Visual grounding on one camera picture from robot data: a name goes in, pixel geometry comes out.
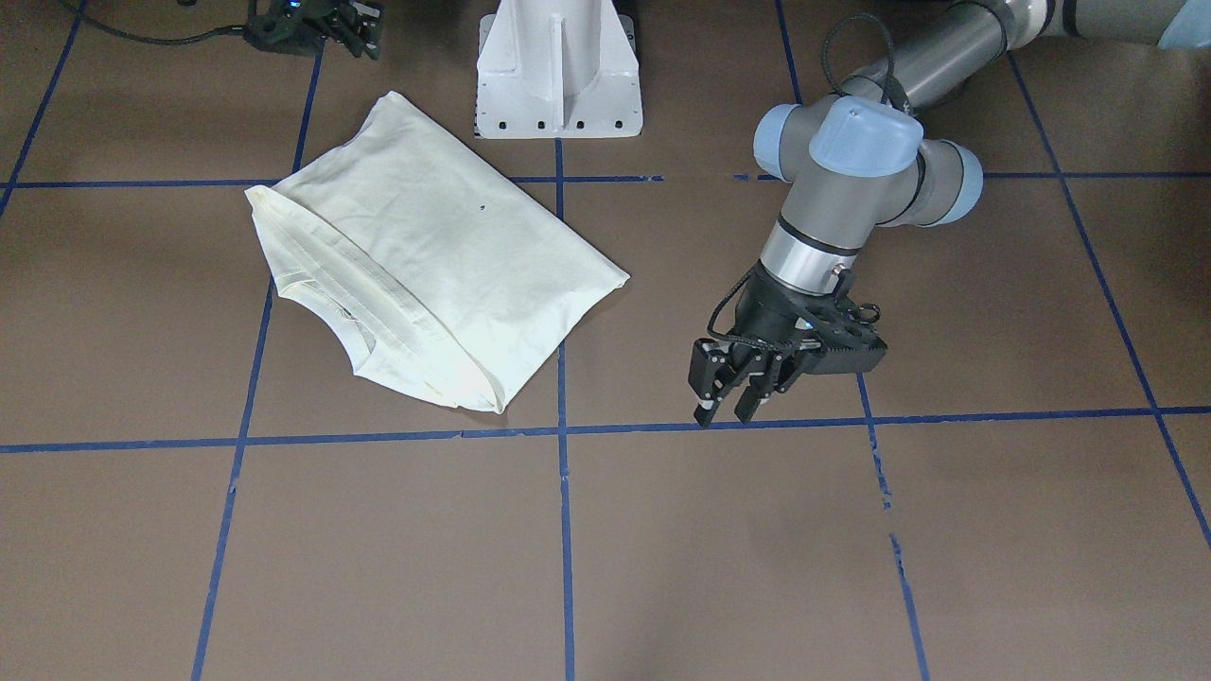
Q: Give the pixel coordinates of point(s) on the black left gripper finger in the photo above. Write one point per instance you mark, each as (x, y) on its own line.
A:
(716, 370)
(767, 373)

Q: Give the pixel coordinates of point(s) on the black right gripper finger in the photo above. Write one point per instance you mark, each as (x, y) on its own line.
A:
(356, 26)

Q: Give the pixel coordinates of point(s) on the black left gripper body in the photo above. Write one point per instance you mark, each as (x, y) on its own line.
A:
(763, 313)

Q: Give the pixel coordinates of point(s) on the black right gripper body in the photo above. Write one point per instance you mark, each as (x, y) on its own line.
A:
(301, 26)

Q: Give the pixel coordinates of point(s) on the cream white long-sleeve shirt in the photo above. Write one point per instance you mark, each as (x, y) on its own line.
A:
(441, 278)

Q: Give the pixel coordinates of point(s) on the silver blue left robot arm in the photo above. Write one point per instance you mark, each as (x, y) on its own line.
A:
(858, 159)

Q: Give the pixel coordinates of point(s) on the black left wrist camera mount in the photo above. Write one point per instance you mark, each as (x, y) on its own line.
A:
(848, 342)

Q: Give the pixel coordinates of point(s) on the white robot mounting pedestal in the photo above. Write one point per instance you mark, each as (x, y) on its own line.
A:
(558, 69)

